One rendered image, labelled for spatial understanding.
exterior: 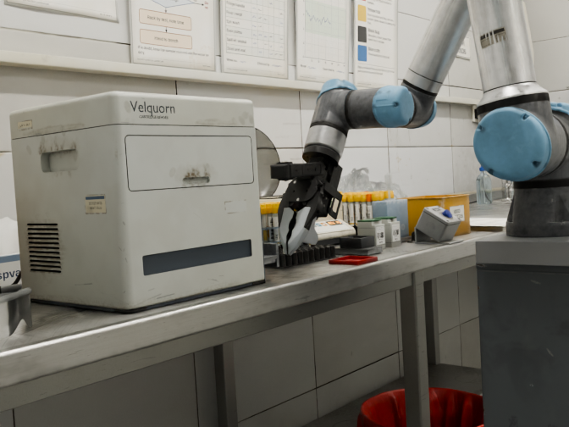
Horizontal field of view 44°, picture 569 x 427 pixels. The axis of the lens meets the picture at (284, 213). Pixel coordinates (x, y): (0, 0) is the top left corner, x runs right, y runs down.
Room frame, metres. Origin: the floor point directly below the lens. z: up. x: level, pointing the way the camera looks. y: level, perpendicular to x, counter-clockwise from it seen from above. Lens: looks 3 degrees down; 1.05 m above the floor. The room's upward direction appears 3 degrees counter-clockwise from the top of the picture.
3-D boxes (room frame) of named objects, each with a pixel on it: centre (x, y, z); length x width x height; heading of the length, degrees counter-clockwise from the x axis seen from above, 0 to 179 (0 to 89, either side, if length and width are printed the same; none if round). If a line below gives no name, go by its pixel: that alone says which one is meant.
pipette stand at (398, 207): (1.70, -0.25, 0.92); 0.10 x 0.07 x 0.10; 142
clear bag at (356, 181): (2.32, -0.22, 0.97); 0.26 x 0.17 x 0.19; 161
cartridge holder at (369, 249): (1.50, -0.15, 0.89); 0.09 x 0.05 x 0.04; 49
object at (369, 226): (1.56, -0.19, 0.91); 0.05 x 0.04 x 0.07; 50
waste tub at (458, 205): (1.80, -0.38, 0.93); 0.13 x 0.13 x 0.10; 47
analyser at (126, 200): (1.15, 0.22, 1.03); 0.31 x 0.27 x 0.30; 140
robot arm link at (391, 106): (1.35, -0.20, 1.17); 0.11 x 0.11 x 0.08; 53
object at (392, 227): (1.61, -0.23, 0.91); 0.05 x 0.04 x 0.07; 50
